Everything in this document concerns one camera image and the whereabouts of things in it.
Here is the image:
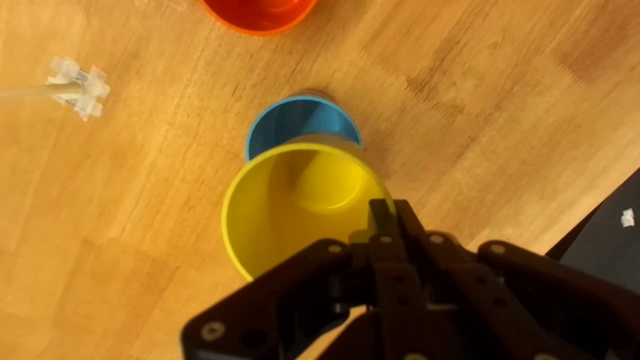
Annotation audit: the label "orange plastic cup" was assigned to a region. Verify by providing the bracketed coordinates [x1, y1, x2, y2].
[198, 0, 321, 36]

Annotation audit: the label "blue plastic cup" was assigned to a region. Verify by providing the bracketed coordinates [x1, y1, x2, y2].
[242, 93, 364, 162]

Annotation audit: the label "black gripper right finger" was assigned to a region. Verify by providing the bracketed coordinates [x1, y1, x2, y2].
[390, 198, 640, 360]

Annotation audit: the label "clear plastic jack piece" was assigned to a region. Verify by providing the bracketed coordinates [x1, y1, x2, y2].
[0, 56, 113, 124]

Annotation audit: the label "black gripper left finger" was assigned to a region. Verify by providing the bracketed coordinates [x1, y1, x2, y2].
[179, 198, 404, 360]

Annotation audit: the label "yellow plastic cup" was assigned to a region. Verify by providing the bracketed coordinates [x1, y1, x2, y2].
[221, 140, 396, 281]

